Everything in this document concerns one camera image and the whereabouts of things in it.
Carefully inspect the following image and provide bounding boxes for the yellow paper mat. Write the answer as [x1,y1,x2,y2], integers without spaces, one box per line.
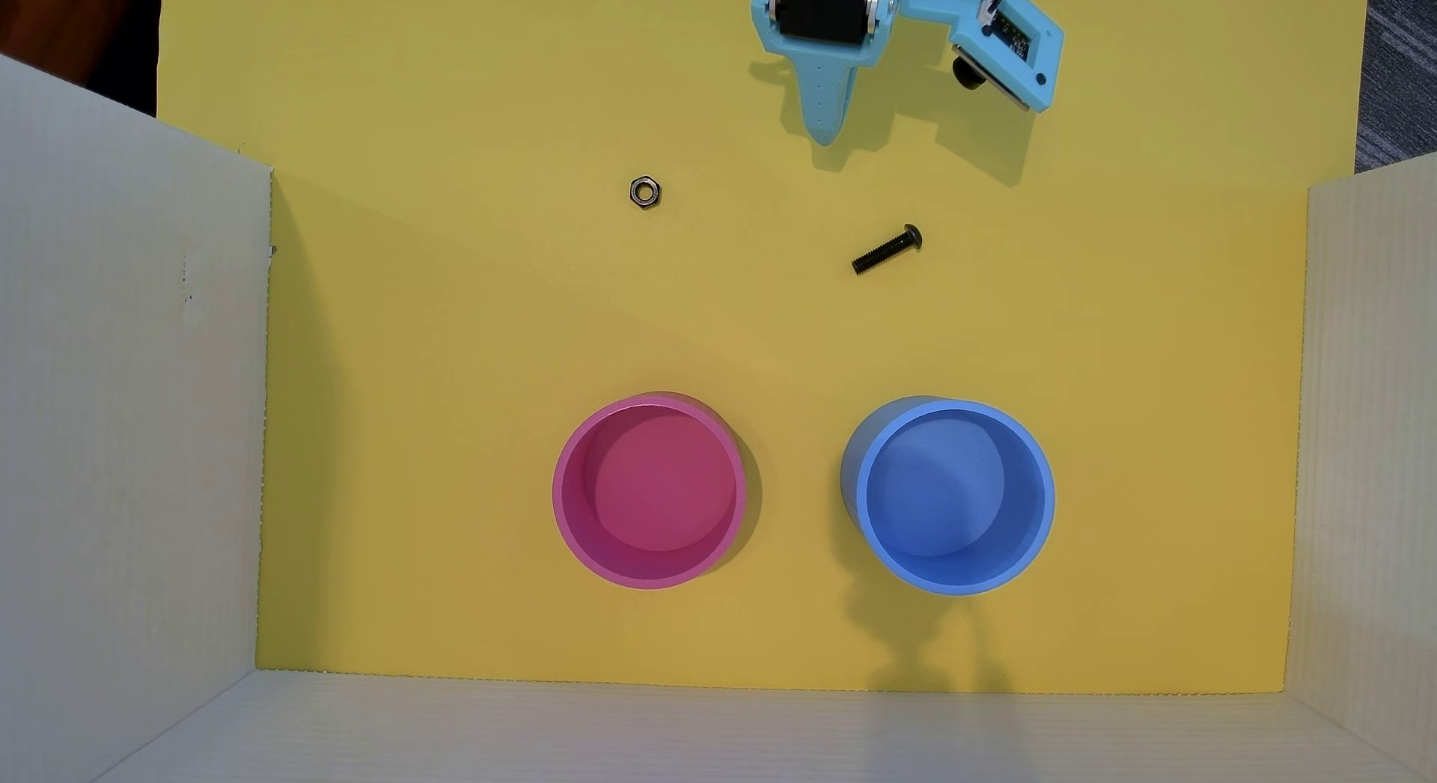
[157,0,1372,695]

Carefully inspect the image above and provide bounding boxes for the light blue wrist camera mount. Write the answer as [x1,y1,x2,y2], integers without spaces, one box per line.
[898,0,1066,116]

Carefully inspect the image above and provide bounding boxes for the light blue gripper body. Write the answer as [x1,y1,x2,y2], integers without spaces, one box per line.
[750,0,906,64]

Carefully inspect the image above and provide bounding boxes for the blue round cup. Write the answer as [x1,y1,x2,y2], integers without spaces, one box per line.
[840,395,1057,597]

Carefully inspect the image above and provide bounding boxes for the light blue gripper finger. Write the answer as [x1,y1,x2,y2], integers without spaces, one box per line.
[800,58,862,147]

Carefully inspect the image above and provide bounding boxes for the black bolt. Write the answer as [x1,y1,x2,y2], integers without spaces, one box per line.
[851,224,924,277]

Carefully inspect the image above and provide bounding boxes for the pink round cup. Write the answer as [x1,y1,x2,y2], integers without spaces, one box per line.
[551,392,750,591]

